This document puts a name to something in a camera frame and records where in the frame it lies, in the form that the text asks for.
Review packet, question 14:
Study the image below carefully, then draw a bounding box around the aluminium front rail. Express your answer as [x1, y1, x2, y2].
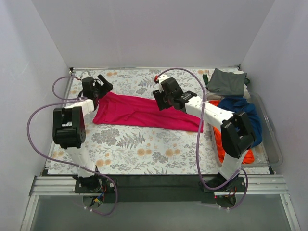
[31, 174, 289, 195]

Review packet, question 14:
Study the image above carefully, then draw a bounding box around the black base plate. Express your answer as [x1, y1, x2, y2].
[74, 174, 248, 205]

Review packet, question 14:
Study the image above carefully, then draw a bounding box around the orange t-shirt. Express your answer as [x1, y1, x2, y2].
[207, 100, 255, 165]

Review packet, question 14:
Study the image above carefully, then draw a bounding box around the clear plastic bin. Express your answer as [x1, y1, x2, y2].
[206, 92, 282, 167]

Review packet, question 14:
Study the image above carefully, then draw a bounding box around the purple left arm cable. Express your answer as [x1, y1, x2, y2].
[26, 76, 119, 216]

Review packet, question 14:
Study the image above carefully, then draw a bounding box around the floral patterned table mat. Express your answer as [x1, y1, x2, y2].
[46, 69, 220, 175]

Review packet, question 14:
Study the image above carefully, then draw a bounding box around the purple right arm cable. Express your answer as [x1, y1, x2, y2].
[157, 68, 250, 210]

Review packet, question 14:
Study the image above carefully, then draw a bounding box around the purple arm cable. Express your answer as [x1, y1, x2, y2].
[26, 76, 119, 216]
[157, 68, 250, 210]

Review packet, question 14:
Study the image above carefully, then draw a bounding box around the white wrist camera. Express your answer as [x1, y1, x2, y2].
[76, 71, 91, 80]
[154, 74, 169, 92]

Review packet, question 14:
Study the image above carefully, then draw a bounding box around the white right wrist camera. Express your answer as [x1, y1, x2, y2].
[154, 74, 169, 92]

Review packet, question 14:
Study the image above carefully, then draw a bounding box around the pink t-shirt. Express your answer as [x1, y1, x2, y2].
[93, 92, 200, 132]

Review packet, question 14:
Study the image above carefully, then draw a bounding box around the blue t-shirt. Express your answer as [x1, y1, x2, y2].
[218, 97, 262, 148]

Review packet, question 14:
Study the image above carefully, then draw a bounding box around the grey folded t-shirt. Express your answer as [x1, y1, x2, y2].
[206, 68, 246, 97]

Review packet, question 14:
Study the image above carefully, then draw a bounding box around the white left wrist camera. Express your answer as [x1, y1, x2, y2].
[76, 71, 91, 80]

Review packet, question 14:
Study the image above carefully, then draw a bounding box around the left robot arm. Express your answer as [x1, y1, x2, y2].
[52, 75, 113, 193]

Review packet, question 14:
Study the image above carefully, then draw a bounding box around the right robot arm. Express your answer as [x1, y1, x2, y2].
[153, 75, 257, 191]

